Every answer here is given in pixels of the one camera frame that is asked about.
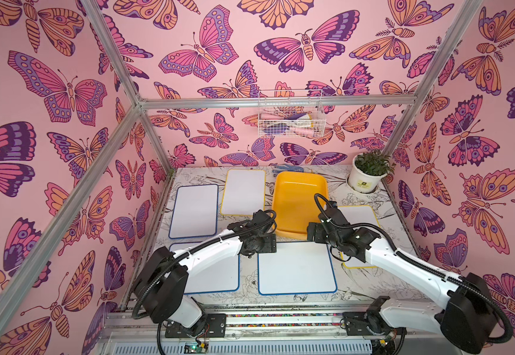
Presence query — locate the yellow-framed whiteboard back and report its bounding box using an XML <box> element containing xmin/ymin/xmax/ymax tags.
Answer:
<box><xmin>221</xmin><ymin>170</ymin><xmax>266</xmax><ymax>216</ymax></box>

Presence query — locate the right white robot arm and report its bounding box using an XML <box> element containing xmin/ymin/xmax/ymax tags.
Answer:
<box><xmin>307</xmin><ymin>193</ymin><xmax>514</xmax><ymax>354</ymax></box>

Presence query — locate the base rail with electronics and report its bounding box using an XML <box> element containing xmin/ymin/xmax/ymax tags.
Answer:
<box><xmin>96</xmin><ymin>302</ymin><xmax>460</xmax><ymax>354</ymax></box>

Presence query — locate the blue-framed whiteboard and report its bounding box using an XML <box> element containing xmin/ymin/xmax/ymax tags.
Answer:
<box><xmin>171</xmin><ymin>240</ymin><xmax>241</xmax><ymax>294</ymax></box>
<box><xmin>169</xmin><ymin>184</ymin><xmax>218</xmax><ymax>239</ymax></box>
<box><xmin>257</xmin><ymin>242</ymin><xmax>337</xmax><ymax>296</ymax></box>

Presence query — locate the yellow-framed whiteboard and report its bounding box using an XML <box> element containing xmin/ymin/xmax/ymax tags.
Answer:
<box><xmin>339</xmin><ymin>205</ymin><xmax>380</xmax><ymax>269</ymax></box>
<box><xmin>221</xmin><ymin>170</ymin><xmax>266</xmax><ymax>216</ymax></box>

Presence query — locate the white wire wall basket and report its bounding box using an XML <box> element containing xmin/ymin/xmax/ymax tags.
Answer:
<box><xmin>255</xmin><ymin>90</ymin><xmax>326</xmax><ymax>140</ymax></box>

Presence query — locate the potted green plant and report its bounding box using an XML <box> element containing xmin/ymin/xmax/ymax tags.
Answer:
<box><xmin>347</xmin><ymin>149</ymin><xmax>394</xmax><ymax>194</ymax></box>

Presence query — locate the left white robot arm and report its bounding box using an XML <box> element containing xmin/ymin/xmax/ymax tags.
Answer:
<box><xmin>132</xmin><ymin>210</ymin><xmax>277</xmax><ymax>331</ymax></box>

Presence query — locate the yellow plastic storage box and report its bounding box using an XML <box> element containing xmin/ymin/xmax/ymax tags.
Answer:
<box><xmin>272</xmin><ymin>172</ymin><xmax>328</xmax><ymax>241</ymax></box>

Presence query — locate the aluminium frame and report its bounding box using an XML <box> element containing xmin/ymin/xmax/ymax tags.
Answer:
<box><xmin>0</xmin><ymin>0</ymin><xmax>485</xmax><ymax>355</ymax></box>

